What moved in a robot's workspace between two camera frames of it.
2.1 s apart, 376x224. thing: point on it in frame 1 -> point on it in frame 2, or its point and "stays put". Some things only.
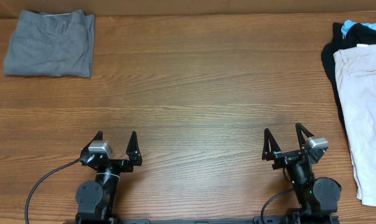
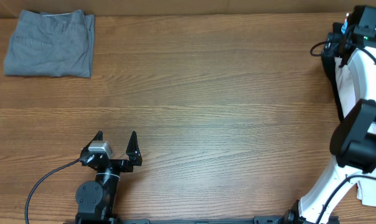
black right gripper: x=287 y=156 -> x=331 y=58
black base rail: x=260 y=219 stays put
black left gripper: x=134 y=157 stays put
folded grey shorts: x=53 y=43 stays put
